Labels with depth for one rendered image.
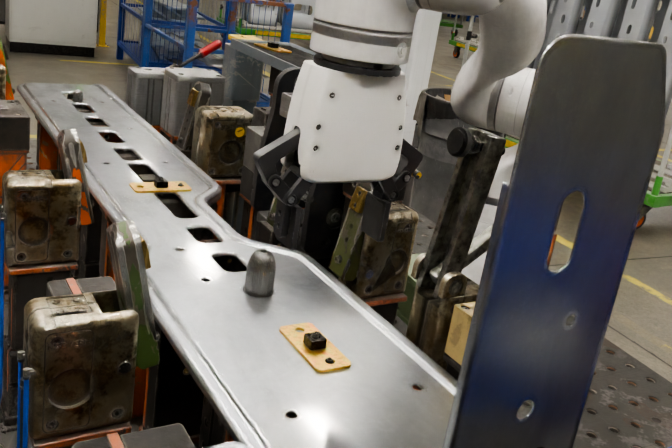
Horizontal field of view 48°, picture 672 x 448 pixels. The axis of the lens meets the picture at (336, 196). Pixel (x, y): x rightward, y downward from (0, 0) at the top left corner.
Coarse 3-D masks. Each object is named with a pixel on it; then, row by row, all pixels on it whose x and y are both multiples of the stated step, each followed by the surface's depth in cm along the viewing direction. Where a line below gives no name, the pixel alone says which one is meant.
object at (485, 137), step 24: (456, 144) 72; (480, 144) 73; (504, 144) 73; (456, 168) 75; (480, 168) 73; (456, 192) 76; (480, 192) 74; (456, 216) 76; (480, 216) 75; (432, 240) 77; (456, 240) 74; (432, 264) 78; (456, 264) 75
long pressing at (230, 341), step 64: (64, 128) 131; (128, 128) 138; (128, 192) 105; (192, 192) 109; (192, 256) 88; (192, 320) 73; (256, 320) 75; (320, 320) 77; (384, 320) 79; (256, 384) 65; (320, 384) 66; (384, 384) 68; (448, 384) 69
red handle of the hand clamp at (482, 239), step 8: (488, 232) 79; (472, 240) 79; (480, 240) 78; (488, 240) 78; (472, 248) 78; (480, 248) 78; (472, 256) 78; (440, 264) 77; (464, 264) 77; (432, 272) 77; (432, 280) 77
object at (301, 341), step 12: (300, 324) 75; (312, 324) 76; (288, 336) 73; (300, 336) 73; (324, 336) 74; (300, 348) 71; (312, 348) 71; (324, 348) 71; (336, 348) 72; (312, 360) 69; (324, 360) 69; (336, 360) 70; (348, 360) 70; (324, 372) 68
